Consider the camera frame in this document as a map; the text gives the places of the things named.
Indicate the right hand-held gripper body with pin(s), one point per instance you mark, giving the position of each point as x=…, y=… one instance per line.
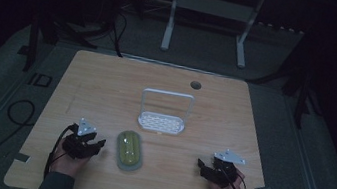
x=222, y=171

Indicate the green soap box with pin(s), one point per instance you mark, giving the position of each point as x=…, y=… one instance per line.
x=129, y=150

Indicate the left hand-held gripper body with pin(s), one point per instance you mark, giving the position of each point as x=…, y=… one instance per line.
x=79, y=143

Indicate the person's left hand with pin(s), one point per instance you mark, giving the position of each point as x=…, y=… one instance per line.
x=66, y=163

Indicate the white soap rack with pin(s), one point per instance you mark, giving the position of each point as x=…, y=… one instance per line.
x=163, y=114

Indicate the white metal table frame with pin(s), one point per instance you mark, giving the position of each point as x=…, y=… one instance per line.
x=209, y=23

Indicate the black tripod stand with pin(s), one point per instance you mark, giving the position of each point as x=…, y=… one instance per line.
x=54, y=30
x=302, y=87

